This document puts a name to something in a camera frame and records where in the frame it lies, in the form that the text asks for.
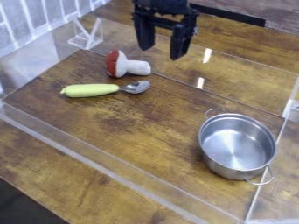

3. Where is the red white plush mushroom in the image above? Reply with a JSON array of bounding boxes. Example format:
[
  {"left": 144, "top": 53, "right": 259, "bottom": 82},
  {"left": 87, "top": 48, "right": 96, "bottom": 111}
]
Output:
[{"left": 105, "top": 50, "right": 151, "bottom": 78}]

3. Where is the stainless steel pot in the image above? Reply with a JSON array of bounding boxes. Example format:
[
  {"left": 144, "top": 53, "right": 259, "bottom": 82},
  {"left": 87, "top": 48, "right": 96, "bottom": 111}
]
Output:
[{"left": 197, "top": 108, "right": 276, "bottom": 186}]

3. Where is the black bar on table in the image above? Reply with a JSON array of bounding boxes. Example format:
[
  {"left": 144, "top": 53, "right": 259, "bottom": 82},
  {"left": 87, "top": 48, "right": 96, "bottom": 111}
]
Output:
[{"left": 191, "top": 3, "right": 267, "bottom": 27}]

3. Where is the clear acrylic enclosure wall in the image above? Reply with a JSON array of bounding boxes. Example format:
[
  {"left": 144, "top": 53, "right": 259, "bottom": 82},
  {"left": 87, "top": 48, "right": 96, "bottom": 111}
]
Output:
[{"left": 0, "top": 17, "right": 299, "bottom": 224}]

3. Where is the clear acrylic triangle stand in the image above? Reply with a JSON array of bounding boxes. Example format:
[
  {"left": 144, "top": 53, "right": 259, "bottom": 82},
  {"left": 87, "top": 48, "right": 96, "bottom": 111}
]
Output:
[{"left": 68, "top": 18, "right": 103, "bottom": 50}]

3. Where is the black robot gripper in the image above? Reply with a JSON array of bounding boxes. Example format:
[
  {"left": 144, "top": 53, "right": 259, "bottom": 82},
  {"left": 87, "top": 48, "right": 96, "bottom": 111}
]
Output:
[{"left": 132, "top": 0, "right": 199, "bottom": 60}]

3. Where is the green handled metal spoon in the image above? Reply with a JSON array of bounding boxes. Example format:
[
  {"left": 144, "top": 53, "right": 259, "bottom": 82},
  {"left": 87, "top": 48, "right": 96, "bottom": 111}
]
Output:
[{"left": 60, "top": 80, "right": 149, "bottom": 98}]

